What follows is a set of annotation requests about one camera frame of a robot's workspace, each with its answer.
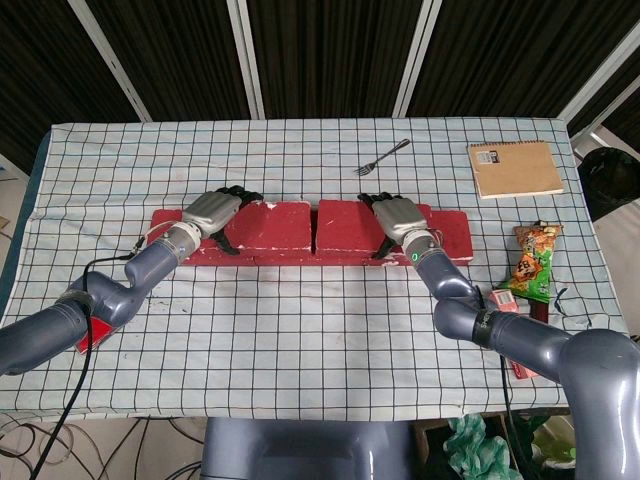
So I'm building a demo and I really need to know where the red box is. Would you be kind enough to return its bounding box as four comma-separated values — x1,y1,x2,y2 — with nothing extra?
74,314,124,354

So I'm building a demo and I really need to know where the white black checkered tablecloth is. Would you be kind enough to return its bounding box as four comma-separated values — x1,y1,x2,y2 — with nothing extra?
0,117,631,419

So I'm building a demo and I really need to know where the plain red brick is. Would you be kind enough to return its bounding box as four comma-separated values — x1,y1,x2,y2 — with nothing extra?
151,208,261,266

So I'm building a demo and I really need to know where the brown kraft spiral notebook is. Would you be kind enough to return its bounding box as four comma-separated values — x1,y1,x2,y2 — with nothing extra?
467,141,566,200

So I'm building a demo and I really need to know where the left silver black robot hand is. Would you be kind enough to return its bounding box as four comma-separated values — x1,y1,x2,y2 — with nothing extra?
182,184,266,254

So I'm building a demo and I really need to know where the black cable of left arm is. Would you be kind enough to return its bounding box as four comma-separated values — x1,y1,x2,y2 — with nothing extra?
29,234,151,480

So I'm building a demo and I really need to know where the pink white carton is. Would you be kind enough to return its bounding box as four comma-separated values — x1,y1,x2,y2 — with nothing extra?
507,357,537,381
487,287,519,314

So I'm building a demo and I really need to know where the red brick with cracked edge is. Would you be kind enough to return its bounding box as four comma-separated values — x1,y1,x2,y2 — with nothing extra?
254,248,386,266

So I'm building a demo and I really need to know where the green plastic bag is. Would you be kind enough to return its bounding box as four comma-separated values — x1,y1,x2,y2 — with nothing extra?
447,414,516,480

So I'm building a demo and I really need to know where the dark brown packet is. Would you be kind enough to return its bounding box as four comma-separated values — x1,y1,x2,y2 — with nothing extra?
528,294,552,325

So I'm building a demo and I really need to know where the grey robot torso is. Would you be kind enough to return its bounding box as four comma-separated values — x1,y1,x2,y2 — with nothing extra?
199,417,416,480

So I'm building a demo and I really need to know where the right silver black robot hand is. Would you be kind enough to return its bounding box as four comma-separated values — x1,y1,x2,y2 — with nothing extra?
357,191,434,261

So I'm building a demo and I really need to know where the red brick with white scuffed corner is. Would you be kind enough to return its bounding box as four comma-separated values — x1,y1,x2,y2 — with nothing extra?
312,198,432,256

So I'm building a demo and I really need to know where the white metal frame post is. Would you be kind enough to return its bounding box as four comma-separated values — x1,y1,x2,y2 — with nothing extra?
558,29,640,126
67,0,153,122
225,0,265,120
391,0,442,119

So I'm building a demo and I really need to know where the green orange snack bag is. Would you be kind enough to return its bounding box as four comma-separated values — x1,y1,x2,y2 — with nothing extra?
494,223,565,305

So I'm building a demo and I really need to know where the red brick with white curl mark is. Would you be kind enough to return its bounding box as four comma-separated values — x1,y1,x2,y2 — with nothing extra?
379,209,474,266

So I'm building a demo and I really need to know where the red brick with small dent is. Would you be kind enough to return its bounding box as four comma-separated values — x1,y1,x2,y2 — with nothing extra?
222,201,314,254

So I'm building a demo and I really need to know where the black plastic bag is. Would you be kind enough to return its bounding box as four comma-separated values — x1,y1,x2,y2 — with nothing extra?
577,147,640,221

